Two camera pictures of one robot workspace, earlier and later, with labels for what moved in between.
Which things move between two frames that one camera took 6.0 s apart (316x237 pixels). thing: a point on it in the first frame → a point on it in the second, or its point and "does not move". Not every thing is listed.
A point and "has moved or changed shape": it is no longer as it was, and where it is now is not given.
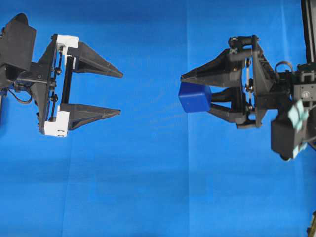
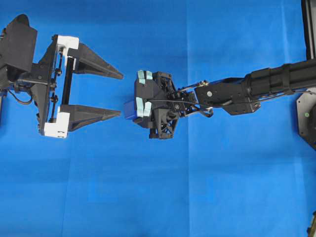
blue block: (195, 97) has moved or changed shape
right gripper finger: (86, 59) does not move
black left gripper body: (255, 85) → (169, 103)
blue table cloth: (151, 170) does not move
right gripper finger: (70, 115) does not move
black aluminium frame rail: (308, 13) does not move
